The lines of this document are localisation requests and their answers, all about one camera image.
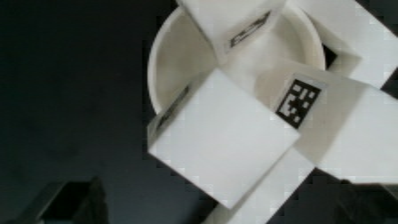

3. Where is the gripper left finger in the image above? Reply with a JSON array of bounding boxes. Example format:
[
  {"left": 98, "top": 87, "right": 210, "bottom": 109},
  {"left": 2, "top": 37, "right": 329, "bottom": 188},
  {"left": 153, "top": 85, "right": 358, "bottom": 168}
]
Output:
[{"left": 11, "top": 176, "right": 111, "bottom": 224}]

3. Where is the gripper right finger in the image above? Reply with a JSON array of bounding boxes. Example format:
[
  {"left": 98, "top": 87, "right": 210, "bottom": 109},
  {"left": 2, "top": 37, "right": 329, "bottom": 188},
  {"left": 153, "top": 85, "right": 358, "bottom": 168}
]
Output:
[{"left": 335, "top": 180, "right": 398, "bottom": 224}]

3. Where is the white stool leg with tag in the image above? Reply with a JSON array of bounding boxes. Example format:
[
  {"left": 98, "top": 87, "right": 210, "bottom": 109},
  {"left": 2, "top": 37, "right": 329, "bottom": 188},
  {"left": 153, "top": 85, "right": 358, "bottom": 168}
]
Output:
[{"left": 148, "top": 70, "right": 301, "bottom": 207}]

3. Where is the white L-shaped obstacle frame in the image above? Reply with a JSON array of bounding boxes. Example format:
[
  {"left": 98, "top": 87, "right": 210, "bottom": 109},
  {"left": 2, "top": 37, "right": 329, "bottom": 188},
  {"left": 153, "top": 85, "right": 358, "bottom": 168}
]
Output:
[{"left": 201, "top": 0, "right": 398, "bottom": 224}]

